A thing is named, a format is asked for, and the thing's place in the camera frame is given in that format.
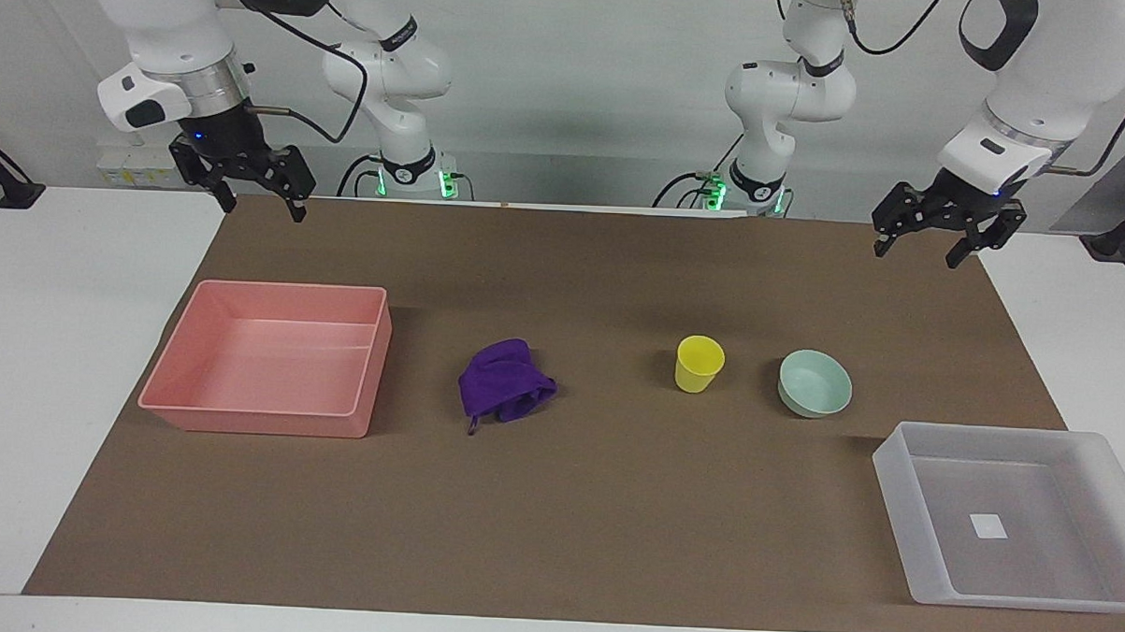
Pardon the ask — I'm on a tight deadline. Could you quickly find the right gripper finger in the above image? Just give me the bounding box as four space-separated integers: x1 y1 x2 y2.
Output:
166 137 240 215
248 143 320 225

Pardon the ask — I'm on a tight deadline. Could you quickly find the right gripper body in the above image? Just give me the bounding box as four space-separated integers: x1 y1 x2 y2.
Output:
177 102 274 172

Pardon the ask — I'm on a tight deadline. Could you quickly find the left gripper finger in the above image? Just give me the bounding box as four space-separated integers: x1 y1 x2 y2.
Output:
870 181 948 263
944 205 1029 273

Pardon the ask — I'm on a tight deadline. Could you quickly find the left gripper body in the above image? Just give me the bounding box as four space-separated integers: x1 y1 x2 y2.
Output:
925 166 1027 226

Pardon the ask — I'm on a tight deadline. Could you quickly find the pink plastic box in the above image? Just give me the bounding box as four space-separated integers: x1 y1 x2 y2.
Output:
137 277 396 441

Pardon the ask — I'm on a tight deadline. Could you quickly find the clear plastic box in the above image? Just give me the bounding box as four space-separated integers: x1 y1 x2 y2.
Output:
867 420 1125 614

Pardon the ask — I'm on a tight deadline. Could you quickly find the black stand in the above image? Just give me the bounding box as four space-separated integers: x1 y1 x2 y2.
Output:
1077 182 1125 263
0 127 49 212

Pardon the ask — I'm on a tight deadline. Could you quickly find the pale green bowl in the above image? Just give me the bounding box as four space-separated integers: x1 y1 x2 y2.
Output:
776 348 855 421

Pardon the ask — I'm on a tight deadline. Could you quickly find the yellow plastic cup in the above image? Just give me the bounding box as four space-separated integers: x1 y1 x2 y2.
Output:
674 334 728 395

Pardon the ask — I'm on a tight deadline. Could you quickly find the purple cloth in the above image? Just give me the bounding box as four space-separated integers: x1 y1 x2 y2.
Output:
456 336 561 439

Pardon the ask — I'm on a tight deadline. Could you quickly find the black cable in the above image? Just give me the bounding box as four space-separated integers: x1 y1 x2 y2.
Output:
838 0 951 59
652 130 745 212
209 0 373 148
1043 52 1125 180
336 151 383 199

